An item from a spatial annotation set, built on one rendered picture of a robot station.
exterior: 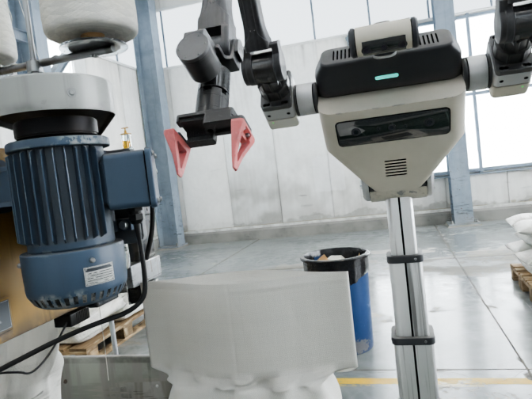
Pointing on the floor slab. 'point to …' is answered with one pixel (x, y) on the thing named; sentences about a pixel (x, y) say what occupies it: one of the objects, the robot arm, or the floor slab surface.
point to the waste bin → (360, 301)
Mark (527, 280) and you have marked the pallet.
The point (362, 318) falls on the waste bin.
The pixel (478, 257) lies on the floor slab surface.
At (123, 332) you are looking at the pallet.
